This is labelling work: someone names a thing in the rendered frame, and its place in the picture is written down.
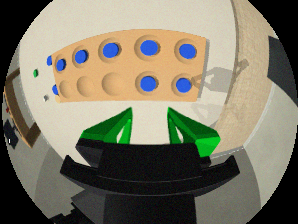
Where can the tan tray with round pockets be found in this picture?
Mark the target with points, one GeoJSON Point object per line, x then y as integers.
{"type": "Point", "coordinates": [118, 79]}

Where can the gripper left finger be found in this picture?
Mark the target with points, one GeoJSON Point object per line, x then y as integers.
{"type": "Point", "coordinates": [108, 130]}

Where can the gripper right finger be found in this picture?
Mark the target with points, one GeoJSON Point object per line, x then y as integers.
{"type": "Point", "coordinates": [192, 131]}

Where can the green disc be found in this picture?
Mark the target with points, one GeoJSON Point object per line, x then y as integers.
{"type": "Point", "coordinates": [35, 73]}

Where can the blue disc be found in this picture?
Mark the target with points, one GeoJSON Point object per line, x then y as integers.
{"type": "Point", "coordinates": [148, 47]}
{"type": "Point", "coordinates": [183, 85]}
{"type": "Point", "coordinates": [61, 64]}
{"type": "Point", "coordinates": [147, 83]}
{"type": "Point", "coordinates": [49, 61]}
{"type": "Point", "coordinates": [54, 88]}
{"type": "Point", "coordinates": [110, 50]}
{"type": "Point", "coordinates": [81, 56]}
{"type": "Point", "coordinates": [187, 51]}

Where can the tan disc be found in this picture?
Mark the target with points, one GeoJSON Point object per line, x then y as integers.
{"type": "Point", "coordinates": [57, 98]}

